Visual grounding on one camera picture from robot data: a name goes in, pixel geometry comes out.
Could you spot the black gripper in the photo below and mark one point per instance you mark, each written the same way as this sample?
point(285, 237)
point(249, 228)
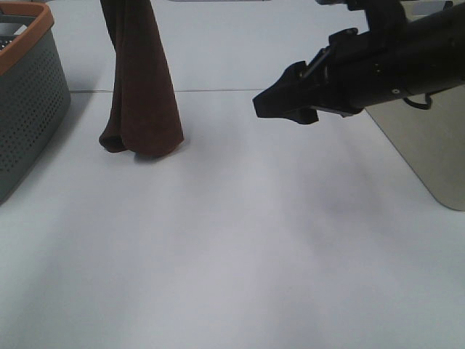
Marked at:
point(348, 75)

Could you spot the brown towel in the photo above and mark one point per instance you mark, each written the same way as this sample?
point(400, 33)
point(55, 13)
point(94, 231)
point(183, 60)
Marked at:
point(144, 116)

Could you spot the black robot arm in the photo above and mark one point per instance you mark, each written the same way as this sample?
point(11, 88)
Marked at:
point(395, 59)

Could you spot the beige basket grey rim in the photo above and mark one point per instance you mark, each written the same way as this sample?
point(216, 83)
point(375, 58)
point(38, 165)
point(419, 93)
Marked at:
point(424, 117)

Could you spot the grey perforated basket orange rim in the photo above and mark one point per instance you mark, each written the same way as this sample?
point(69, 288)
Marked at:
point(34, 92)

